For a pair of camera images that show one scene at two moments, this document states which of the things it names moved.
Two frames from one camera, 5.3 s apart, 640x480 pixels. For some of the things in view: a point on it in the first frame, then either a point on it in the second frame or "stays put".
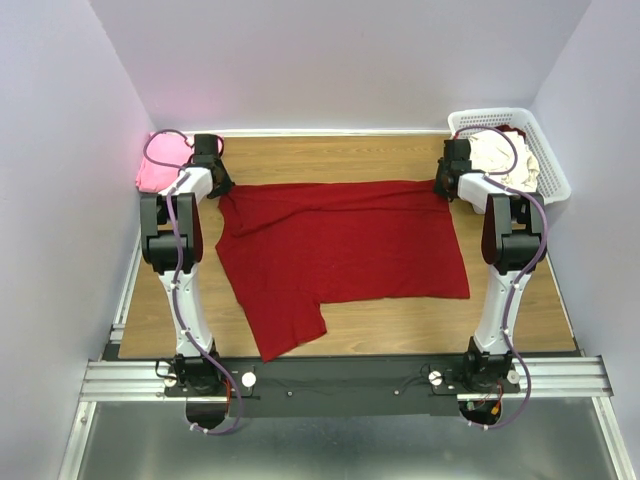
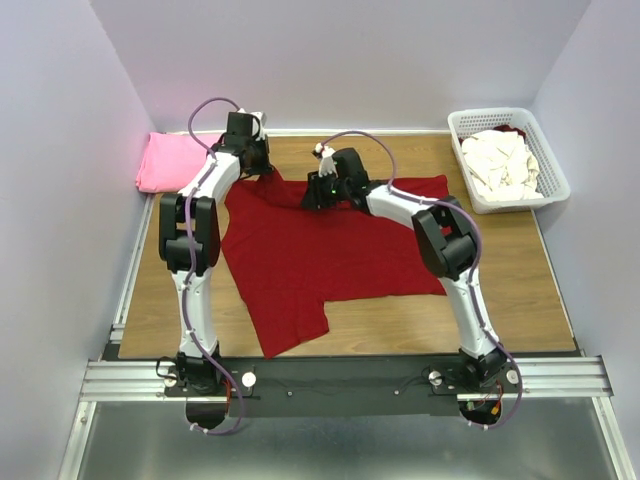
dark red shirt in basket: x=505 y=127 stays put
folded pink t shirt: x=167 y=148 stays put
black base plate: x=343 y=387 stays put
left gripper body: x=225 y=184 -> x=259 y=162
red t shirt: x=286 y=248 stays put
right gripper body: x=441 y=170 -> x=325 y=191
